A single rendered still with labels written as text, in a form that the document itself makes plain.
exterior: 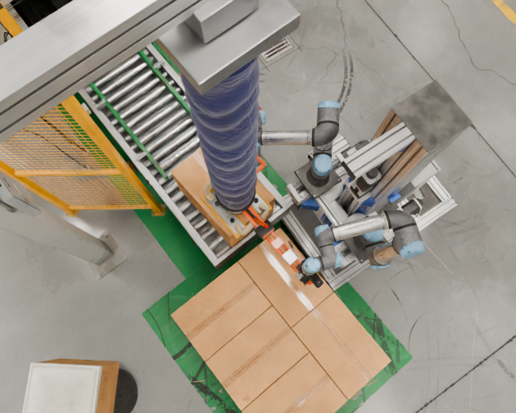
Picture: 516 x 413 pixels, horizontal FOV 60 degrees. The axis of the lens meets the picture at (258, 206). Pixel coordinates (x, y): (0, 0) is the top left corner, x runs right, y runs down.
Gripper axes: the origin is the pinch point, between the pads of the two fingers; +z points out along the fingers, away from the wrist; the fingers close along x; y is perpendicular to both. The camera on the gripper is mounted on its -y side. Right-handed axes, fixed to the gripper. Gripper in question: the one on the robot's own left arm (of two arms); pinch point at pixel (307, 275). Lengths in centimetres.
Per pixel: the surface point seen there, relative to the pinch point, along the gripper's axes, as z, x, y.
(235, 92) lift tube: -140, 4, 50
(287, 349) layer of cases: 70, 33, -28
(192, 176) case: 30, 9, 98
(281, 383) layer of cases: 70, 51, -42
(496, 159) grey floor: 124, -219, -33
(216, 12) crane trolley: -171, 5, 53
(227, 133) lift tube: -114, 7, 52
